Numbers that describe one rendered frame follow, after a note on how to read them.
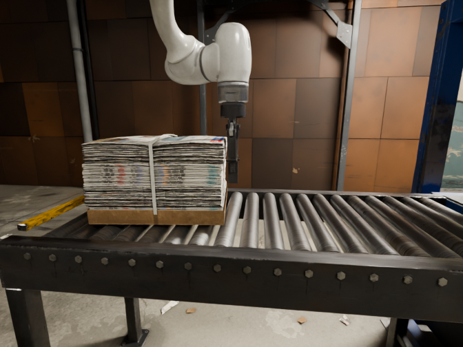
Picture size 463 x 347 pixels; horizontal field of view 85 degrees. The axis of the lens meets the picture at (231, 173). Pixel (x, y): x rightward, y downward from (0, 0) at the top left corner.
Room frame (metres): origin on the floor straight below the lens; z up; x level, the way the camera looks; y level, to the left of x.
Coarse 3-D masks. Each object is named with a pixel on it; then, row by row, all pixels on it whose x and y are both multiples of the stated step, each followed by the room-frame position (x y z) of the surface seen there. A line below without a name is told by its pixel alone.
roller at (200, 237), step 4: (196, 228) 0.66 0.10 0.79; (200, 228) 0.64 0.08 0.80; (204, 228) 0.64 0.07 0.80; (208, 228) 0.65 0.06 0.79; (212, 228) 0.67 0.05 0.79; (196, 232) 0.62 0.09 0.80; (200, 232) 0.62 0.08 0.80; (204, 232) 0.62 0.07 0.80; (208, 232) 0.64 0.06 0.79; (212, 232) 0.66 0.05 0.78; (192, 236) 0.61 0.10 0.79; (196, 236) 0.59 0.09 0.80; (200, 236) 0.60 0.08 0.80; (204, 236) 0.60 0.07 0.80; (208, 236) 0.62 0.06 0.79; (192, 240) 0.57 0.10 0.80; (196, 240) 0.57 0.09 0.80; (200, 240) 0.58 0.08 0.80; (204, 240) 0.59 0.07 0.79; (208, 240) 0.61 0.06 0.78; (196, 244) 0.56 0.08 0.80; (200, 244) 0.56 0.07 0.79; (204, 244) 0.57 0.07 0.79; (208, 244) 0.60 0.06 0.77
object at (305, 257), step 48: (0, 240) 0.57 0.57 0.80; (48, 240) 0.57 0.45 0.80; (96, 240) 0.57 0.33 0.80; (48, 288) 0.54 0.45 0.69; (96, 288) 0.53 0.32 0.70; (144, 288) 0.51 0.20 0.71; (192, 288) 0.50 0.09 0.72; (240, 288) 0.49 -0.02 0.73; (288, 288) 0.48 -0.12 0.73; (336, 288) 0.47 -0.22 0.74; (384, 288) 0.46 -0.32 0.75; (432, 288) 0.45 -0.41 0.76
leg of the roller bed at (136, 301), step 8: (128, 304) 1.05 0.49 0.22; (136, 304) 1.07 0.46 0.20; (128, 312) 1.05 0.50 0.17; (136, 312) 1.06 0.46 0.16; (128, 320) 1.05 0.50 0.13; (136, 320) 1.05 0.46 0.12; (128, 328) 1.05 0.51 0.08; (136, 328) 1.05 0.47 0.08; (128, 336) 1.05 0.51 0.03; (136, 336) 1.05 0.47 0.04
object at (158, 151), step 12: (144, 144) 0.66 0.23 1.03; (156, 144) 0.68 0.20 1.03; (144, 156) 0.66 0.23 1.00; (156, 156) 0.66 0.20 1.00; (144, 168) 0.65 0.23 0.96; (156, 168) 0.66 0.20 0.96; (144, 180) 0.66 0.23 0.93; (156, 180) 0.66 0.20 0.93; (144, 192) 0.65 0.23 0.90; (156, 192) 0.65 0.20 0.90; (144, 204) 0.65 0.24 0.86; (156, 204) 0.65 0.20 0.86
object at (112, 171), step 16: (96, 144) 0.66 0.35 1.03; (112, 144) 0.66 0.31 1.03; (128, 144) 0.66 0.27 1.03; (96, 160) 0.66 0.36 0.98; (112, 160) 0.66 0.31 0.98; (128, 160) 0.66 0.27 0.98; (96, 176) 0.66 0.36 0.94; (112, 176) 0.66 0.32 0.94; (128, 176) 0.66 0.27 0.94; (96, 192) 0.65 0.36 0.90; (112, 192) 0.65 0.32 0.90; (128, 192) 0.65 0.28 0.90; (96, 208) 0.66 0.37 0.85; (112, 208) 0.65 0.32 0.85; (128, 208) 0.65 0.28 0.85; (144, 208) 0.65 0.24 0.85
